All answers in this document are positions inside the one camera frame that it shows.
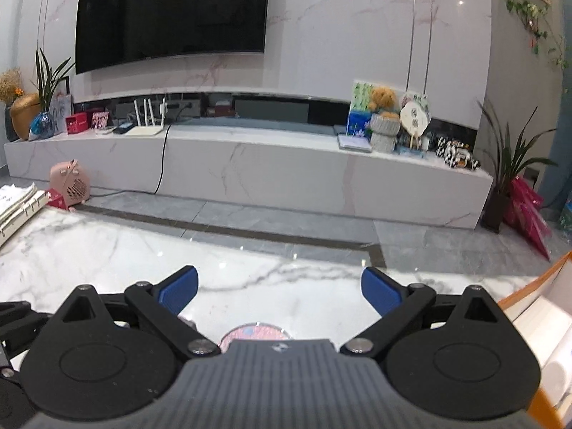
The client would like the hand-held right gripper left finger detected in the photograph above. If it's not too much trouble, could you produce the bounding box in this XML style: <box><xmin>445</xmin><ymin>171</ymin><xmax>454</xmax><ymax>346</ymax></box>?
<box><xmin>45</xmin><ymin>266</ymin><xmax>223</xmax><ymax>360</ymax></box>

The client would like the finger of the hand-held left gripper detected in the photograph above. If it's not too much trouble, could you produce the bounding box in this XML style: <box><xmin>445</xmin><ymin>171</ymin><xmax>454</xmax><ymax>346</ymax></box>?
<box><xmin>0</xmin><ymin>302</ymin><xmax>51</xmax><ymax>359</ymax></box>

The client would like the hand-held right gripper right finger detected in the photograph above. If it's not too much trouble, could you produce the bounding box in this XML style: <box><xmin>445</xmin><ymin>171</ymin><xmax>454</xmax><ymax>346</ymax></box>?
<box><xmin>340</xmin><ymin>267</ymin><xmax>512</xmax><ymax>360</ymax></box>

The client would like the round pink tin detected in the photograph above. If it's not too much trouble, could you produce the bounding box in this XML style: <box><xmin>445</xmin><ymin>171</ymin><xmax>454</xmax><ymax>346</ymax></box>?
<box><xmin>218</xmin><ymin>321</ymin><xmax>294</xmax><ymax>355</ymax></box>

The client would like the orange cardboard box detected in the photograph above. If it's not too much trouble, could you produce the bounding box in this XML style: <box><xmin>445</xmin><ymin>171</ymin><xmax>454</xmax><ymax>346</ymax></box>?
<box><xmin>498</xmin><ymin>252</ymin><xmax>572</xmax><ymax>429</ymax></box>

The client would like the small red paper box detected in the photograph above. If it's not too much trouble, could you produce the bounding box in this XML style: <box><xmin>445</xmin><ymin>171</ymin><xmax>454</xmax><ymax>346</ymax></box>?
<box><xmin>45</xmin><ymin>188</ymin><xmax>73</xmax><ymax>211</ymax></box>

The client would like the pink fan heater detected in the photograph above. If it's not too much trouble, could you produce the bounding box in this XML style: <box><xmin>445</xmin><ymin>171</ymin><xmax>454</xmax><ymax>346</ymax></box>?
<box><xmin>49</xmin><ymin>159</ymin><xmax>92</xmax><ymax>212</ymax></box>

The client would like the white marble television console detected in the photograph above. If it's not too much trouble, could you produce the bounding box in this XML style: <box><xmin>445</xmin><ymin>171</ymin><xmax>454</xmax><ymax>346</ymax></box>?
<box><xmin>4</xmin><ymin>122</ymin><xmax>495</xmax><ymax>232</ymax></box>

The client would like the grey closed laptop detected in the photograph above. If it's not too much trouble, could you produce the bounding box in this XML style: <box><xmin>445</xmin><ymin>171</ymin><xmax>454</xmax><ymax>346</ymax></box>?
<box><xmin>337</xmin><ymin>133</ymin><xmax>373</xmax><ymax>153</ymax></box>

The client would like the black white checkered toy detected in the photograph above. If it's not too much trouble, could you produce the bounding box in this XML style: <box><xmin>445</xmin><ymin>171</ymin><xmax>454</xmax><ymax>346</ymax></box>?
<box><xmin>435</xmin><ymin>136</ymin><xmax>482</xmax><ymax>171</ymax></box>

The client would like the white router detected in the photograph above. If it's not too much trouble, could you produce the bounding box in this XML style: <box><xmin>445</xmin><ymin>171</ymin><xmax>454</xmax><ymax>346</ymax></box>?
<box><xmin>122</xmin><ymin>97</ymin><xmax>166</xmax><ymax>137</ymax></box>

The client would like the red folded umbrella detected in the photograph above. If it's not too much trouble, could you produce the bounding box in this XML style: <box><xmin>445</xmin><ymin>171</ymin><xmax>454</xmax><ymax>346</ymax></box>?
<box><xmin>504</xmin><ymin>176</ymin><xmax>553</xmax><ymax>261</ymax></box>

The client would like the tall potted plant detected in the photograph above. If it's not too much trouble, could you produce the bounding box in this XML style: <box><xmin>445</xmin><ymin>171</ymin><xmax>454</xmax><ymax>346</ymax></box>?
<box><xmin>475</xmin><ymin>99</ymin><xmax>557</xmax><ymax>234</ymax></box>

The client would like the white round hand fan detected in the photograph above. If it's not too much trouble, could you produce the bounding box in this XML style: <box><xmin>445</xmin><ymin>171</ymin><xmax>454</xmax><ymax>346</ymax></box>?
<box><xmin>399</xmin><ymin>92</ymin><xmax>432</xmax><ymax>149</ymax></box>

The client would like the brown teddy bear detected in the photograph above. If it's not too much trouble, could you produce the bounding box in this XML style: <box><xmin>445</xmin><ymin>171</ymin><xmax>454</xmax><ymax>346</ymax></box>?
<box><xmin>368</xmin><ymin>87</ymin><xmax>399</xmax><ymax>119</ymax></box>

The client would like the red gift box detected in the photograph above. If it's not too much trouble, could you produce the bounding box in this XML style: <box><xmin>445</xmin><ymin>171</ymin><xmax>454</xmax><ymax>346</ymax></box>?
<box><xmin>65</xmin><ymin>113</ymin><xmax>93</xmax><ymax>135</ymax></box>

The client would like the gold round vase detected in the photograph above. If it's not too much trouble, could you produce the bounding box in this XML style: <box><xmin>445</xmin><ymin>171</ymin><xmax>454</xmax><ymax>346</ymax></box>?
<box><xmin>9</xmin><ymin>92</ymin><xmax>42</xmax><ymax>140</ymax></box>

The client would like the green plant in blue vase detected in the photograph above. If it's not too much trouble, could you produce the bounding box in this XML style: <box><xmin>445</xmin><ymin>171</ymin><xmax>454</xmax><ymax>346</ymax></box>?
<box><xmin>29</xmin><ymin>48</ymin><xmax>75</xmax><ymax>140</ymax></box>

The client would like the dried flower bunch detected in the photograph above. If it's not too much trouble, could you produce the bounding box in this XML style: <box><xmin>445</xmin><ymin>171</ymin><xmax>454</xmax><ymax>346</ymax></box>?
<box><xmin>0</xmin><ymin>68</ymin><xmax>24</xmax><ymax>106</ymax></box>

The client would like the hanging vine plant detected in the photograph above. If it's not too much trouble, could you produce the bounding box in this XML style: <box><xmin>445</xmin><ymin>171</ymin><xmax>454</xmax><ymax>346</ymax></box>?
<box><xmin>502</xmin><ymin>0</ymin><xmax>568</xmax><ymax>71</ymax></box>

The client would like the black power cable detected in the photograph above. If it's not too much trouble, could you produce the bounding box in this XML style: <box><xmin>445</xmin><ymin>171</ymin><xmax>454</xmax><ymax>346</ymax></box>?
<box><xmin>89</xmin><ymin>126</ymin><xmax>171</xmax><ymax>198</ymax></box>

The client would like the black wall television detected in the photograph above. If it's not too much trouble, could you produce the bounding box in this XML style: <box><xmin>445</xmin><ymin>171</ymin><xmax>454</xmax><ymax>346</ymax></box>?
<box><xmin>74</xmin><ymin>0</ymin><xmax>271</xmax><ymax>76</ymax></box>

